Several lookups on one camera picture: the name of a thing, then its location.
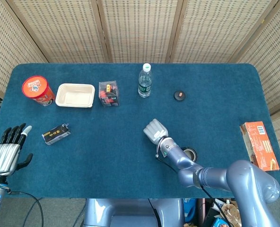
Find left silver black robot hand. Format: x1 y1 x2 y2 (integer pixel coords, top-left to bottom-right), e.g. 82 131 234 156
0 122 34 177

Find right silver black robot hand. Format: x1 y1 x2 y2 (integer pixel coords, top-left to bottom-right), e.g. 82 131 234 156
143 118 169 144

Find small black round lid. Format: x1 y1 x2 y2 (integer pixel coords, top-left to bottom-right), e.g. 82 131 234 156
174 90 187 102

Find black teapot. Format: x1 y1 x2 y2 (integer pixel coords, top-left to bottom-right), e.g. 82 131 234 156
181 147 198 164

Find clear water bottle green label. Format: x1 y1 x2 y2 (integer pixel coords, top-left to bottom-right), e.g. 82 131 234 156
138 63 153 98

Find blue table cloth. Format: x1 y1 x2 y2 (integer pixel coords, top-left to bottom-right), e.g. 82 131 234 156
0 62 280 199

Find black carton gold lettering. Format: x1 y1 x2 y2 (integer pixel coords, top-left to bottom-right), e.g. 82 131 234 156
41 122 71 145

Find clear box red black items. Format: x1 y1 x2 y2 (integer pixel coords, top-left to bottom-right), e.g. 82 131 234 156
98 80 121 107

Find red instant noodle cup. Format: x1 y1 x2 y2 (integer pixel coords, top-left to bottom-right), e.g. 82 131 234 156
21 75 56 106

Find blue-grey robot torso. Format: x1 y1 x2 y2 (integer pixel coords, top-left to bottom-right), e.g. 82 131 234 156
83 198 185 227

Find beige plastic food container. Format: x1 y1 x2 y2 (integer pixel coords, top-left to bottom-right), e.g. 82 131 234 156
55 83 96 108

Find white carton blue lettering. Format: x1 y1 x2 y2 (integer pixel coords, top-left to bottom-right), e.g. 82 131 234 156
212 198 229 212

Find woven folding screen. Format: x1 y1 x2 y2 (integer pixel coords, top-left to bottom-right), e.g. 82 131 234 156
0 0 280 183

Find orange snack box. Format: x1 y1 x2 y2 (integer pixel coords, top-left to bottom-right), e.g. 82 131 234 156
239 121 280 172

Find blue snack packet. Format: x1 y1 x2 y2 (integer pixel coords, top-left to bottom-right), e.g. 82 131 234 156
212 217 228 227

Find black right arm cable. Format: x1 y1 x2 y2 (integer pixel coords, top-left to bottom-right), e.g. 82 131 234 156
155 155 229 225

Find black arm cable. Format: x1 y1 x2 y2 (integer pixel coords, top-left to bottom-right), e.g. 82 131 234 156
155 155 229 225
6 189 44 227

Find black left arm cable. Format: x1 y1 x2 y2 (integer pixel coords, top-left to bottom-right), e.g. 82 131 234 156
6 189 44 227

